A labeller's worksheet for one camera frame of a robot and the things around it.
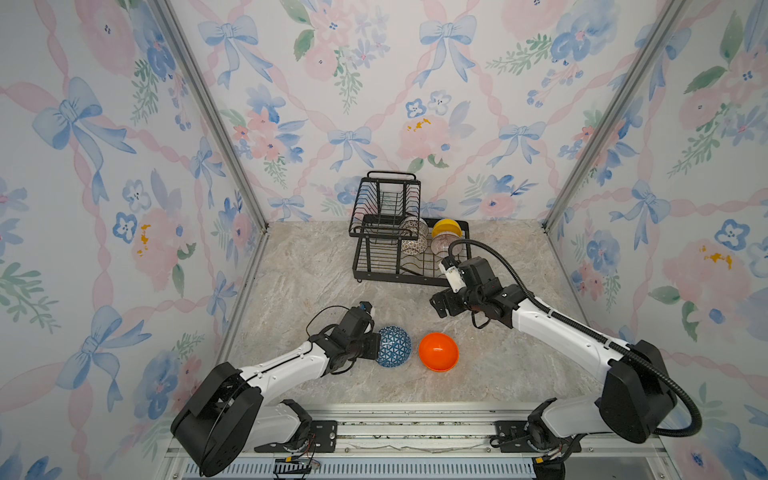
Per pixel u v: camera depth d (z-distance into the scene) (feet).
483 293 2.11
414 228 3.74
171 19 2.29
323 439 2.44
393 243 2.92
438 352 2.79
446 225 3.54
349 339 2.18
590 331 1.57
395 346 2.87
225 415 1.36
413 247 3.60
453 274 2.47
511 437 2.42
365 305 2.61
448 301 2.45
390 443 2.42
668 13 2.26
